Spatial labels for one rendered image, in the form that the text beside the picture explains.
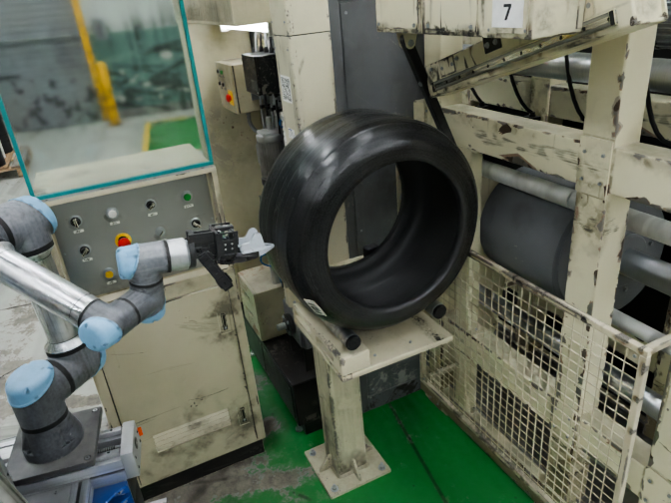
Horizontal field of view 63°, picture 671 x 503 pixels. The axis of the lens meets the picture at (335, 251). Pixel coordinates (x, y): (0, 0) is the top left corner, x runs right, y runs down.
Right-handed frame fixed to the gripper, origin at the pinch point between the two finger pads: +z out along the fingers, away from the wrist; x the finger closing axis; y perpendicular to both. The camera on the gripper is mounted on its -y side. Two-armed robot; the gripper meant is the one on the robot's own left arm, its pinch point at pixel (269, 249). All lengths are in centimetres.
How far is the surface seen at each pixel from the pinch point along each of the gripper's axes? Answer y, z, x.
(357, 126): 30.0, 21.1, -5.4
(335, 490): -114, 31, 22
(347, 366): -33.7, 18.1, -10.1
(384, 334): -35, 36, 1
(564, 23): 53, 51, -35
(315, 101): 31.6, 24.2, 26.7
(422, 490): -113, 61, 7
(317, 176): 19.9, 9.0, -9.0
